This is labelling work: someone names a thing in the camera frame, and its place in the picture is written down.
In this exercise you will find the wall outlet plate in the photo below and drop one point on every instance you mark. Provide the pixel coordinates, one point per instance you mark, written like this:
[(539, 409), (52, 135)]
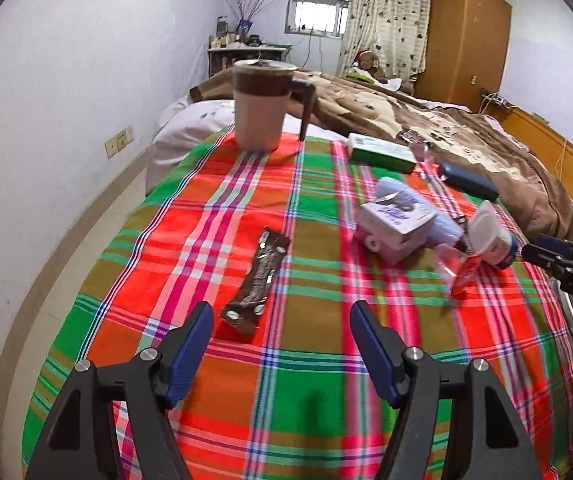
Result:
[(117, 143)]

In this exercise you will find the white pillow sheet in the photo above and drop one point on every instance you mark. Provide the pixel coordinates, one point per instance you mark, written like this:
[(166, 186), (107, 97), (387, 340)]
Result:
[(187, 130)]

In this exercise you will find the dried branch vase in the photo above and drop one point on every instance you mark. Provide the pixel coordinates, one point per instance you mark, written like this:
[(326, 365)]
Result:
[(244, 12)]

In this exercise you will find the wooden bed headboard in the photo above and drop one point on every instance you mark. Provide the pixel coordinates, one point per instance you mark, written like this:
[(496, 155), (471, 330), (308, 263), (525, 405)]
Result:
[(553, 150)]

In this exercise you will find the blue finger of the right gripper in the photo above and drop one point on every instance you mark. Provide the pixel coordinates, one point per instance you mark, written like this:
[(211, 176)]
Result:
[(543, 258), (564, 248)]

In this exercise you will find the plaid red green tablecloth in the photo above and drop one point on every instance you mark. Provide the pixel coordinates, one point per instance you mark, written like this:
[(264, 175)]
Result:
[(293, 401)]

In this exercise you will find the patterned curtain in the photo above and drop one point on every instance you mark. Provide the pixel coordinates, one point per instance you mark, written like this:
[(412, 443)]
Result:
[(394, 30)]

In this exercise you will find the green white medicine box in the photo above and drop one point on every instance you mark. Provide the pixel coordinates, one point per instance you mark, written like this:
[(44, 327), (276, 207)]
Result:
[(380, 153)]

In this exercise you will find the window with bars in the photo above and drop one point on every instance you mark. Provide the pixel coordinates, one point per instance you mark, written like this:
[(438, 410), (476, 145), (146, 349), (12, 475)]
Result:
[(323, 18)]

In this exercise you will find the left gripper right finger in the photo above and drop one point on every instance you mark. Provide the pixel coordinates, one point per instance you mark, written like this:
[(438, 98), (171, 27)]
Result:
[(381, 349)]

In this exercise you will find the wooden wardrobe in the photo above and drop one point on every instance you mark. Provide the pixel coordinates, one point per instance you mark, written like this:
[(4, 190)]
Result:
[(467, 42)]

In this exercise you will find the clear plastic wrapper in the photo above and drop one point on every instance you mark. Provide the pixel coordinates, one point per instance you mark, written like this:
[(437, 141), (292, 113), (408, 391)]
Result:
[(442, 254)]

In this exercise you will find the brown beige lidded mug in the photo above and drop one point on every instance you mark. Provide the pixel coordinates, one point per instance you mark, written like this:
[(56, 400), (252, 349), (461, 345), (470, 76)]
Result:
[(261, 92)]

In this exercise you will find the purple white small carton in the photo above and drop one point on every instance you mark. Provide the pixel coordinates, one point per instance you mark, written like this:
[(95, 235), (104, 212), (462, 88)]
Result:
[(394, 226)]

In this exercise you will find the brown plush blanket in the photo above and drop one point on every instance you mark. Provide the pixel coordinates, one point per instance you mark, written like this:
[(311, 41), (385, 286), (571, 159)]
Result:
[(538, 202)]

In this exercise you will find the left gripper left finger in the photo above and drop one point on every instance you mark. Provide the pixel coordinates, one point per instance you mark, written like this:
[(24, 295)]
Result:
[(185, 348)]

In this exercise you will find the brown snack wrapper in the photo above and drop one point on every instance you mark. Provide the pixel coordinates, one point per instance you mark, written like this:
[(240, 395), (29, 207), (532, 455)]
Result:
[(244, 311)]

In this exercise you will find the dark blue glasses case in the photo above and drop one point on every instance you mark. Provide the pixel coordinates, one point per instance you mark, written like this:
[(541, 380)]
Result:
[(467, 181)]

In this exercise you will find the white blue yogurt bottle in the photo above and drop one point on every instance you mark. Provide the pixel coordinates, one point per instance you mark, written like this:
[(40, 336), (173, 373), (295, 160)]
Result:
[(495, 244)]

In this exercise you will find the cluttered wall shelf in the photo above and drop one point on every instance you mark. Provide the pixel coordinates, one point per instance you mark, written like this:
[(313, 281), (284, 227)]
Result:
[(233, 43)]

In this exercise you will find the teddy bear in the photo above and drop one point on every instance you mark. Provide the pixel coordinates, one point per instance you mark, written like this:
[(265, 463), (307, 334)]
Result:
[(367, 60)]

